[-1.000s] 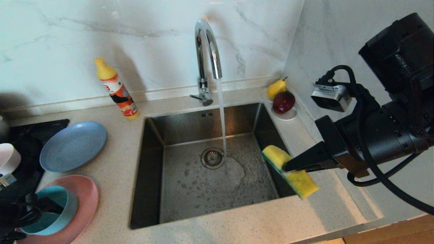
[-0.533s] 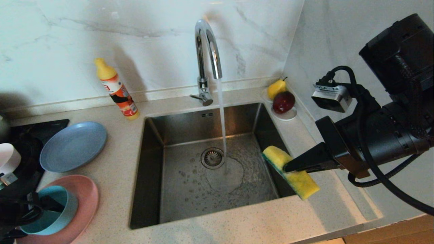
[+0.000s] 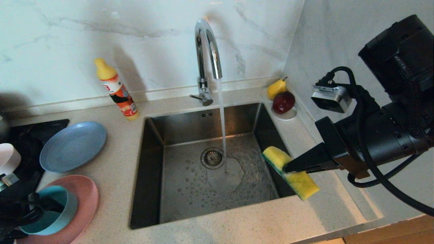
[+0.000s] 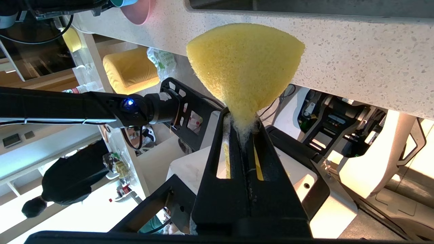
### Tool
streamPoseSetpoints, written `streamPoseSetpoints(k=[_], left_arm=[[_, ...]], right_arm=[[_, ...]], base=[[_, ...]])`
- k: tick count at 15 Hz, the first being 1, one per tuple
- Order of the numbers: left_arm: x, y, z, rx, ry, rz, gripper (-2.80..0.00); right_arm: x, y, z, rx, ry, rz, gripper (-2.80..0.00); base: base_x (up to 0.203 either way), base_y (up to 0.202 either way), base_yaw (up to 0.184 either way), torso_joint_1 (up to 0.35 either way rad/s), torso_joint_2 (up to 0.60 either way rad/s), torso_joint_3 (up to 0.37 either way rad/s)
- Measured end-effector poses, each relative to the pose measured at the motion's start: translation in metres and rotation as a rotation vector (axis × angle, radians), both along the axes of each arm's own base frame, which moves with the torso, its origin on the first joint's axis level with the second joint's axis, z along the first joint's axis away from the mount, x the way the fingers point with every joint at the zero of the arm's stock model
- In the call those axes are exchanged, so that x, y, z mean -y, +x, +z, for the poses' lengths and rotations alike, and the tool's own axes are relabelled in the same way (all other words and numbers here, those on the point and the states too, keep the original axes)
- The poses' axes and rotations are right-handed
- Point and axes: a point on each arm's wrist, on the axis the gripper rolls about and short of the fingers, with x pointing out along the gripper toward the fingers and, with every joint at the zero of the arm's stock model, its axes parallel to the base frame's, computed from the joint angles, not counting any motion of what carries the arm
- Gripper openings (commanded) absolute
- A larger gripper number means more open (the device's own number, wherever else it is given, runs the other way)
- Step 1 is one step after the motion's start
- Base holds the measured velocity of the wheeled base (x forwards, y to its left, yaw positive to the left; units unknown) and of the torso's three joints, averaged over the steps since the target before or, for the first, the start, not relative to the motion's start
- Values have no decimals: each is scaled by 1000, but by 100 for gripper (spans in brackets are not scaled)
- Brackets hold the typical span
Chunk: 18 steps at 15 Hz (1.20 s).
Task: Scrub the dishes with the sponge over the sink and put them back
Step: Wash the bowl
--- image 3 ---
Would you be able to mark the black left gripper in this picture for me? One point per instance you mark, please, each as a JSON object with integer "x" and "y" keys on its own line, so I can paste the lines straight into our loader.
{"x": 13, "y": 213}

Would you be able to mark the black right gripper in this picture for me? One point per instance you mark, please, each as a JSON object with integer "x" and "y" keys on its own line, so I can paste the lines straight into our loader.
{"x": 373, "y": 139}

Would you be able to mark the teal bowl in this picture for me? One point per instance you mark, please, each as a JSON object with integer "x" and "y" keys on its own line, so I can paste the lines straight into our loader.
{"x": 54, "y": 223}

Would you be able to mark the yellow green sponge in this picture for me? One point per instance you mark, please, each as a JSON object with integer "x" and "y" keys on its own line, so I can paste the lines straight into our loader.
{"x": 298, "y": 179}

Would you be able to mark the pale pink bowl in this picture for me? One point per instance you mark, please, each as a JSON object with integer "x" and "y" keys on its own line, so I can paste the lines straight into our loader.
{"x": 8, "y": 159}

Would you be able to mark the orange dish soap bottle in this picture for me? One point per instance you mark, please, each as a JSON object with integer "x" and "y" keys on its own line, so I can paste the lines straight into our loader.
{"x": 118, "y": 91}

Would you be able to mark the chrome gooseneck faucet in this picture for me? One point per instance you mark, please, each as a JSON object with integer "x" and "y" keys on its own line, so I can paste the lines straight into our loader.
{"x": 202, "y": 51}

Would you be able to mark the stainless steel sink basin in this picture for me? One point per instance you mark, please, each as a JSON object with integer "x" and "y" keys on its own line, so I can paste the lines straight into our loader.
{"x": 190, "y": 196}

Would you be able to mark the pink plate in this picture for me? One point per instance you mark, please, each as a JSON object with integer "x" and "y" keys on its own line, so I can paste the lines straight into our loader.
{"x": 86, "y": 200}

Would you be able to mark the small white dish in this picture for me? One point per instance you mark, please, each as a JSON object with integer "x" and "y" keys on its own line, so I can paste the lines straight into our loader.
{"x": 287, "y": 117}

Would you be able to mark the blue grey plate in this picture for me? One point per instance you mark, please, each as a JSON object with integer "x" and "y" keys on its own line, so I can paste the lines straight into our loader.
{"x": 73, "y": 145}

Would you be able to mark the dark red apple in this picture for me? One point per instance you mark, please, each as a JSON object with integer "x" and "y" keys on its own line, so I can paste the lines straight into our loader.
{"x": 283, "y": 102}

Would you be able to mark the black induction cooktop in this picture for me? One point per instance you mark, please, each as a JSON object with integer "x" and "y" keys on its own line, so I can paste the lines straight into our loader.
{"x": 51, "y": 125}

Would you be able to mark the yellow pear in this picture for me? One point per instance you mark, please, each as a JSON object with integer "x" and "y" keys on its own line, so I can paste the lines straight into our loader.
{"x": 275, "y": 88}

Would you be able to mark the round metal drain strainer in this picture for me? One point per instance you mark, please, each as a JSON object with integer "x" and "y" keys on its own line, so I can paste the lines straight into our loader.
{"x": 212, "y": 158}

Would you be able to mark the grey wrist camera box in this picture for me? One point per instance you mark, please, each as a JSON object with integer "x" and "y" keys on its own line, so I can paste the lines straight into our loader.
{"x": 330, "y": 98}
{"x": 8, "y": 179}

